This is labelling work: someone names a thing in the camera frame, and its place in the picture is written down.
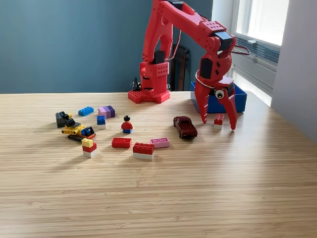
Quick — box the yellow toy digger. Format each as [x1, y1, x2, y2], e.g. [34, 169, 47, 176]
[59, 111, 97, 144]

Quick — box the small red white brick stack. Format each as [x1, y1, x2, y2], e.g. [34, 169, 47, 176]
[213, 114, 225, 130]

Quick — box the large red white brick stack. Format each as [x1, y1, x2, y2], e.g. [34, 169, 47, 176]
[132, 142, 156, 161]

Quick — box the black table clamp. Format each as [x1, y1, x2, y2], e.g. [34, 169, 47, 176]
[130, 76, 142, 91]

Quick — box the blue plastic bin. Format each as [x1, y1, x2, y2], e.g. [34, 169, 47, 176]
[190, 81, 248, 114]

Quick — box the dark grey brick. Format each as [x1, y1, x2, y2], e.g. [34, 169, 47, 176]
[55, 112, 66, 128]

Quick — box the yellow red white brick stack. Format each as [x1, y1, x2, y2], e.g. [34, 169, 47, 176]
[81, 138, 98, 159]

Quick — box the pink purple brick stack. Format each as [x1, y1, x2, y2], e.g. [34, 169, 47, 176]
[97, 105, 116, 119]

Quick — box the dark red toy car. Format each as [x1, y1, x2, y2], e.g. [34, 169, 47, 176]
[173, 116, 198, 140]

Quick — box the white window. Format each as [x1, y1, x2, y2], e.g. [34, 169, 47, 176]
[229, 0, 290, 101]

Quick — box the pink flat brick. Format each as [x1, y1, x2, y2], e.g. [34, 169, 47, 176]
[149, 136, 170, 149]

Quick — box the black folded chair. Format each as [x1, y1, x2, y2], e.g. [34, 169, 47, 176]
[169, 44, 192, 92]

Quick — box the grey window vent grille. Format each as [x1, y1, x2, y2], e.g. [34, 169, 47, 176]
[234, 34, 281, 65]

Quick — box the toy figure red shirt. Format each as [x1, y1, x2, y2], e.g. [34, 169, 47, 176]
[120, 115, 135, 134]

